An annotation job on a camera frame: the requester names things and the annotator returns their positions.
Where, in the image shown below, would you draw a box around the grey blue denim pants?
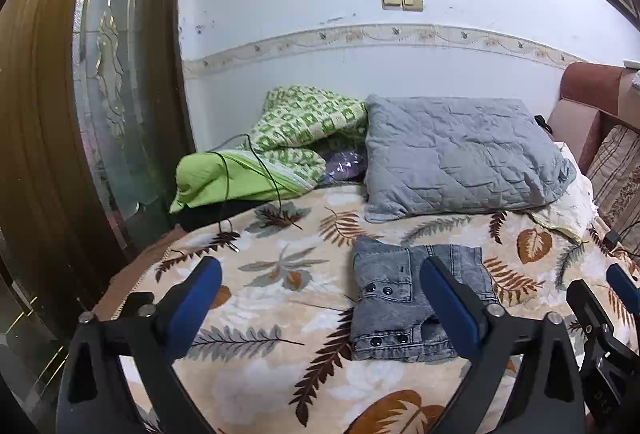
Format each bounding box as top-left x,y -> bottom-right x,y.
350,238 -> 498,362

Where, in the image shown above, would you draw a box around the black power adapter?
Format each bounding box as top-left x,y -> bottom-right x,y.
602,229 -> 620,251

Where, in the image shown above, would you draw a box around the white fuzzy blanket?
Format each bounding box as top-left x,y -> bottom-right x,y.
528,142 -> 598,241

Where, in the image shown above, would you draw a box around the striped brown pillow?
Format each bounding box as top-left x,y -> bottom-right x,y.
587,124 -> 639,255

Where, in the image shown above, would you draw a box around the beige leaf pattern bedspread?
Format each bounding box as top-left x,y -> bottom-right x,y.
102,185 -> 639,433

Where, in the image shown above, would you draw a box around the green patterned quilt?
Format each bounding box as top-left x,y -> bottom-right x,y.
169,85 -> 368,214

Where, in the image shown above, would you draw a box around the wooden door with glass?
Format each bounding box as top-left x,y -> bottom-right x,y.
1,0 -> 193,433

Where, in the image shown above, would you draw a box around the grey quilted pillow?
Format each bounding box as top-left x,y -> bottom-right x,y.
364,95 -> 577,223

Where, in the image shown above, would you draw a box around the purple patterned cloth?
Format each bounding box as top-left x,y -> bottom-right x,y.
320,146 -> 368,185

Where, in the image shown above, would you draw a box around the black cable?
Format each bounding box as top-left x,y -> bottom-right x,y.
207,133 -> 296,235

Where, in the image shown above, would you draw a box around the beige wall switch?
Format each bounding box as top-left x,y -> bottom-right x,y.
381,0 -> 424,12

